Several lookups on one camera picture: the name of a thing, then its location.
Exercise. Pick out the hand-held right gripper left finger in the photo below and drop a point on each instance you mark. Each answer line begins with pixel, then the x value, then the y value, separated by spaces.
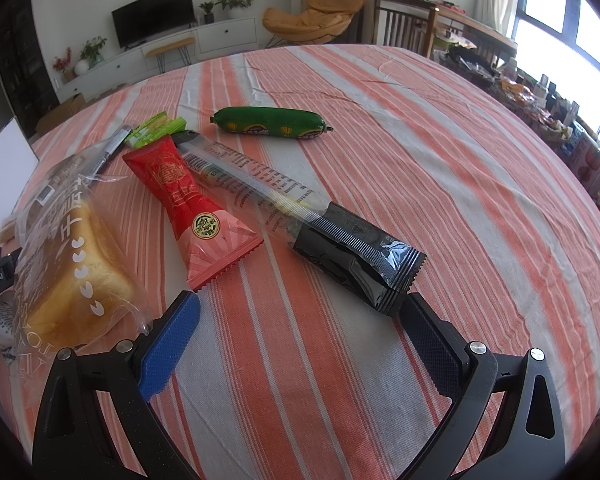
pixel 170 345

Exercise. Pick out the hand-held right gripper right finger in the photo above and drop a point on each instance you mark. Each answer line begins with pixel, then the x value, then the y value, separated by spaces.
pixel 432 355

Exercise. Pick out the long clear and black packet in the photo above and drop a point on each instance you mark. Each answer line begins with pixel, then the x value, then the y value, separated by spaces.
pixel 350 255

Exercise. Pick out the red snack packet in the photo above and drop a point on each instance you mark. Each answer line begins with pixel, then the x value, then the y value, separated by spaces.
pixel 190 200

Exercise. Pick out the light green snack packet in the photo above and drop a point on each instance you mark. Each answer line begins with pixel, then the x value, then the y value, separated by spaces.
pixel 155 122
pixel 167 132

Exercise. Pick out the bread loaf in clear packet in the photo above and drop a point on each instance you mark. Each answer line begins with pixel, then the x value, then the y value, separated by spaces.
pixel 80 260

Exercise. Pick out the white board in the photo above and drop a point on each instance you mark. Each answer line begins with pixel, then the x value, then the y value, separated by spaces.
pixel 5 160

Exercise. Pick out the orange striped tablecloth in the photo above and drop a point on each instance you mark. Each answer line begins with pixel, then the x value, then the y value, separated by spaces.
pixel 380 185

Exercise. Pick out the small silver packet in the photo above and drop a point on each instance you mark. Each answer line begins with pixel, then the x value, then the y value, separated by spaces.
pixel 112 147

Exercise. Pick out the cardboard box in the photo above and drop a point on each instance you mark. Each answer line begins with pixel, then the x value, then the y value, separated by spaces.
pixel 62 110

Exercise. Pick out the dark glass cabinet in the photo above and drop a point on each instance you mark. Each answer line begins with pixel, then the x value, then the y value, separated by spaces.
pixel 20 70

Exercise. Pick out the red flower arrangement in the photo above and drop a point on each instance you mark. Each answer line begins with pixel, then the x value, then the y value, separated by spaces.
pixel 62 62

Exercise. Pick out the white round vase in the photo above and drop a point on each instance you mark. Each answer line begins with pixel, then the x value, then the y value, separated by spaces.
pixel 81 67

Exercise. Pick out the green sausage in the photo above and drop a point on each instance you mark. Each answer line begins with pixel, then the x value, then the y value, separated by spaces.
pixel 265 121

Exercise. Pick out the red printed box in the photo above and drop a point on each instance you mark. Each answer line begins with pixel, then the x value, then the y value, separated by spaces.
pixel 592 160

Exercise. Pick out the green plant in pot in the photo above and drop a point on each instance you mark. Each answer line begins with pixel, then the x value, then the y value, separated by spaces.
pixel 94 50

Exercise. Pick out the black television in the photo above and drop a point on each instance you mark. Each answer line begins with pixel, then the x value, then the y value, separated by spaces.
pixel 152 15

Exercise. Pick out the white television cabinet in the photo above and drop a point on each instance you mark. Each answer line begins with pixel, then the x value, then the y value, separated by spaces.
pixel 225 35

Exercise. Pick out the wooden dining table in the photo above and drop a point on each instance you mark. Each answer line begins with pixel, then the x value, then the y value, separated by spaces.
pixel 475 25

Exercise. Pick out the dark wooden chair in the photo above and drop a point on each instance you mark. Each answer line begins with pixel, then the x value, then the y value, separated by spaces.
pixel 400 20

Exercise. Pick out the small potted plant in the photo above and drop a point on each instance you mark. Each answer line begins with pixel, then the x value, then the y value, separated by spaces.
pixel 207 10

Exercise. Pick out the orange lounge chair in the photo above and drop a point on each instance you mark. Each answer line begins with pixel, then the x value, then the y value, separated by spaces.
pixel 310 17

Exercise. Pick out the window with dark frame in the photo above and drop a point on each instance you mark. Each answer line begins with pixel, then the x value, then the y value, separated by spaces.
pixel 565 15

